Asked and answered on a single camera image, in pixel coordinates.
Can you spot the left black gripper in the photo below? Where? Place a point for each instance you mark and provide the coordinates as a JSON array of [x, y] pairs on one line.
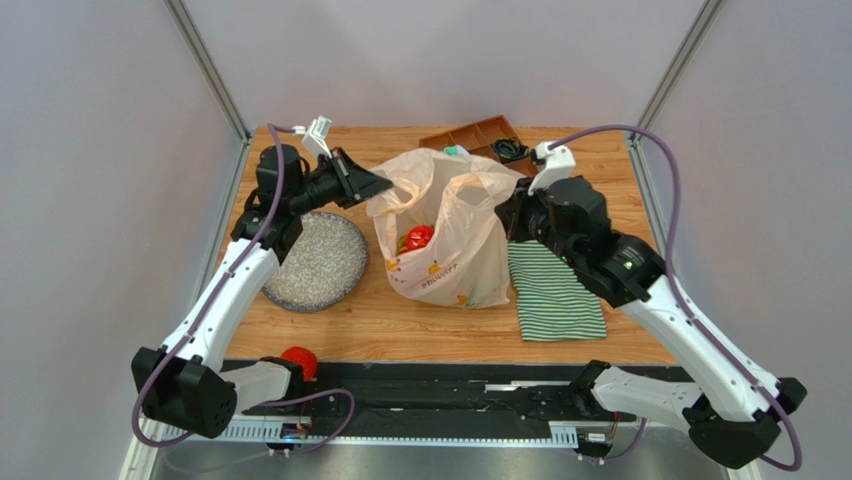
[[353, 182]]

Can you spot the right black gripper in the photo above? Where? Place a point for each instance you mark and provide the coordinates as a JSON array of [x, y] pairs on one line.
[[517, 217]]

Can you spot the translucent beige plastic bag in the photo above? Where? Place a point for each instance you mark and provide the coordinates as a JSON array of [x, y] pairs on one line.
[[465, 265]]

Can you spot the red bell pepper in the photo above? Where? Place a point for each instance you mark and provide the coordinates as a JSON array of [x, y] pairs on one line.
[[418, 237]]

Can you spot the red orange peach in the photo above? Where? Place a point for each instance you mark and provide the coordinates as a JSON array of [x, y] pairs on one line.
[[303, 357]]

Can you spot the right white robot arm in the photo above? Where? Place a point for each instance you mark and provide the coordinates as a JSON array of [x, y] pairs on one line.
[[731, 409]]

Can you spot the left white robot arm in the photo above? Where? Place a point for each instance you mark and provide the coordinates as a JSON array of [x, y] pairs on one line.
[[181, 383]]

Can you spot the black yellow sock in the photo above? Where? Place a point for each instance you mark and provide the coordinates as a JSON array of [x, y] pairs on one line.
[[509, 150]]

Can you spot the brown compartment tray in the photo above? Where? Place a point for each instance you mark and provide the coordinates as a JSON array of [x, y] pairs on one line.
[[477, 138]]

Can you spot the mint green sock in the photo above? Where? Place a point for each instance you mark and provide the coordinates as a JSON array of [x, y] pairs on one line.
[[456, 150]]

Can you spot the grey fruit plate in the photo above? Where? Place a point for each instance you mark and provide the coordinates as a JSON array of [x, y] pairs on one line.
[[324, 266]]

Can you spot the green striped cloth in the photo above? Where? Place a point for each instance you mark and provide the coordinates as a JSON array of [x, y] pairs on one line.
[[551, 304]]

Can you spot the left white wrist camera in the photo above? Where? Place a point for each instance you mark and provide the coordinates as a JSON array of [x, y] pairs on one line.
[[314, 136]]

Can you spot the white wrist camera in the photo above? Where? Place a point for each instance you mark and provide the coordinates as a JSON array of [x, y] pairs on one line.
[[314, 136], [553, 164]]

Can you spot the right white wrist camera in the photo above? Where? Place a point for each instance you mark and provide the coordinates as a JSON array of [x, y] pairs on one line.
[[553, 164]]

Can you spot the right aluminium frame post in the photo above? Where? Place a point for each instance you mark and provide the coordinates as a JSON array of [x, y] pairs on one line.
[[687, 48]]

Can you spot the aluminium frame post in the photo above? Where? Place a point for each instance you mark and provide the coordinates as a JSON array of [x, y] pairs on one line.
[[193, 38], [687, 48]]

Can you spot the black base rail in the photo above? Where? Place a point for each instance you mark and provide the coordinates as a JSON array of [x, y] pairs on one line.
[[439, 403]]

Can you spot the left aluminium frame post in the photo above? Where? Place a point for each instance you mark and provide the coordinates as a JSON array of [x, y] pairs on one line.
[[193, 38]]

